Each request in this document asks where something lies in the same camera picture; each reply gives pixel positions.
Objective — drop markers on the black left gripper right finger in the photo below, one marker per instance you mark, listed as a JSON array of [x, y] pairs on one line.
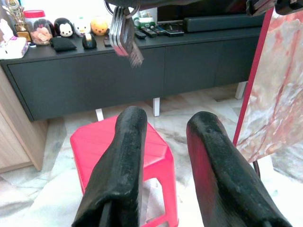
[[227, 179]]

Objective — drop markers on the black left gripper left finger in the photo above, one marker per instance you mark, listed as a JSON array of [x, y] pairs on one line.
[[123, 165]]

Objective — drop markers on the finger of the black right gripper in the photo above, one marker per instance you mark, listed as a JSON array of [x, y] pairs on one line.
[[154, 2]]

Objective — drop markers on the black flat television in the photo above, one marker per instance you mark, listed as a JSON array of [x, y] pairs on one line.
[[170, 14]]

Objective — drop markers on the green white container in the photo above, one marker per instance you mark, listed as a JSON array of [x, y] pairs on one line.
[[145, 21]]

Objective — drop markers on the long black remote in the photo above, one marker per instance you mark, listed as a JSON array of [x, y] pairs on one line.
[[159, 30], [148, 32]]

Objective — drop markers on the small black remote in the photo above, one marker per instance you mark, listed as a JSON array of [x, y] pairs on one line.
[[141, 35]]

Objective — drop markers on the red plastic stool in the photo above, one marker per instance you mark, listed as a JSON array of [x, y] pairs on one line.
[[94, 142]]

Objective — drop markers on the yellow bear plush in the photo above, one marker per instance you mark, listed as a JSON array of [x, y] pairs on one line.
[[99, 26]]

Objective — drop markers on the small black flat device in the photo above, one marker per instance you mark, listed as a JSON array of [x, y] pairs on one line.
[[107, 41]]

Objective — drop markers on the black soundbar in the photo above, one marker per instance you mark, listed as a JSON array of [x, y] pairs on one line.
[[225, 23]]

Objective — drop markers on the white duck plush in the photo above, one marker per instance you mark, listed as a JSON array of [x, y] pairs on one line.
[[82, 28]]

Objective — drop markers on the black tape dispenser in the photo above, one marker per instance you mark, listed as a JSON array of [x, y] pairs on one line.
[[88, 42]]

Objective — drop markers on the red edged marble top table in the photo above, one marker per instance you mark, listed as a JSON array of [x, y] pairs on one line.
[[277, 82]]

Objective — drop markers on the black tv console white legs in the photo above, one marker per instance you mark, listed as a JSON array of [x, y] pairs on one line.
[[94, 80]]

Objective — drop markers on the black white mouse plush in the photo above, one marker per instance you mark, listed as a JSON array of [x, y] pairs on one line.
[[64, 27]]

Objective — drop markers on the black fabric pouch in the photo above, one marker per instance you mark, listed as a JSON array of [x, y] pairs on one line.
[[62, 44]]

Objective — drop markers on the black plush pink bow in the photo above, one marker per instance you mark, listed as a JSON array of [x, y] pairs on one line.
[[48, 24]]

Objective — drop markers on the light wooden cabinet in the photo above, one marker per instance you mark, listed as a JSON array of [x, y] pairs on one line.
[[14, 142]]

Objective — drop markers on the clear jar red lid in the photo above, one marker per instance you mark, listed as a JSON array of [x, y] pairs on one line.
[[39, 33]]

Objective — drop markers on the gold trophy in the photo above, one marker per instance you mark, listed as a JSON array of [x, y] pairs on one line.
[[20, 23]]

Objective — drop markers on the white tissue box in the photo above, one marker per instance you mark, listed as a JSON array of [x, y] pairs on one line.
[[13, 48]]

